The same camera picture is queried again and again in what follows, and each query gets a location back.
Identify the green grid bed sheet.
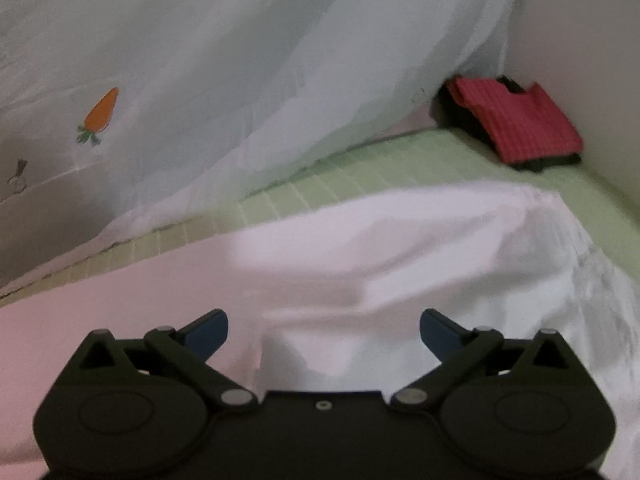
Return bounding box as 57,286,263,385
1,129,639,306

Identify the light blue carrot-print quilt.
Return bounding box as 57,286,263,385
1,0,514,292

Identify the red and black folded garment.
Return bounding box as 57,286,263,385
437,76,584,172

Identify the white garment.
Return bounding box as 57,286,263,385
1,182,639,479

